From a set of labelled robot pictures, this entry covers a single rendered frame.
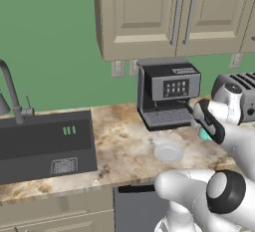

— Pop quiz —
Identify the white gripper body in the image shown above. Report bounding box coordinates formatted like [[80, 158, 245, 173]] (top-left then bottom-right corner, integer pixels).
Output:
[[191, 99, 211, 128]]

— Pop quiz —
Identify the black and grey coffee machine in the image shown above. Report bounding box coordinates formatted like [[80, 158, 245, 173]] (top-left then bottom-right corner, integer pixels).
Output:
[[136, 61, 202, 132]]

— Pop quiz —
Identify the white saucer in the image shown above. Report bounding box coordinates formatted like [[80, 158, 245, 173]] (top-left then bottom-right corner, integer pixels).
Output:
[[153, 142, 184, 164]]

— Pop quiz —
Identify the teal mug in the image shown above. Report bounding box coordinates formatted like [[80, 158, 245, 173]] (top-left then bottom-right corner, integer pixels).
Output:
[[198, 125, 214, 142]]

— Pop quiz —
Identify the silver toaster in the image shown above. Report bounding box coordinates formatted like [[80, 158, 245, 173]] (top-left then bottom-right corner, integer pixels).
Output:
[[210, 71, 255, 124]]

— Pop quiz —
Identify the grey dishwasher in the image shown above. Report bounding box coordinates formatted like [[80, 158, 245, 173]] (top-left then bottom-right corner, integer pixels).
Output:
[[113, 183, 171, 232]]

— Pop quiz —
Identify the dark grey sink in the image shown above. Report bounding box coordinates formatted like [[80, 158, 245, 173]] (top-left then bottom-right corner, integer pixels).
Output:
[[0, 109, 99, 186]]

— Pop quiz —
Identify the beige drawer front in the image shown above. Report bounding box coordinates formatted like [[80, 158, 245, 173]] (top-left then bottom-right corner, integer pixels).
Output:
[[0, 187, 116, 232]]

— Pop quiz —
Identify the grey tap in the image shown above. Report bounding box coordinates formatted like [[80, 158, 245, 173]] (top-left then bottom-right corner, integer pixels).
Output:
[[0, 59, 36, 125]]

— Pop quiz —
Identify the white wall socket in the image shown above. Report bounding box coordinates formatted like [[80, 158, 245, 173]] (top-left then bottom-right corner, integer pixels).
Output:
[[228, 53, 244, 70], [111, 60, 127, 79], [128, 59, 140, 78]]

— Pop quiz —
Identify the beige wall cupboard door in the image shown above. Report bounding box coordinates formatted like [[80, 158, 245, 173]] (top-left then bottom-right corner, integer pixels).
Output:
[[99, 0, 186, 62], [239, 8, 255, 54], [175, 0, 255, 58]]

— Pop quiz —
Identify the grey cupboard handle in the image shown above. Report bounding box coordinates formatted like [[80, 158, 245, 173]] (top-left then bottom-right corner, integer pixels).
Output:
[[183, 0, 198, 47], [169, 0, 182, 47]]

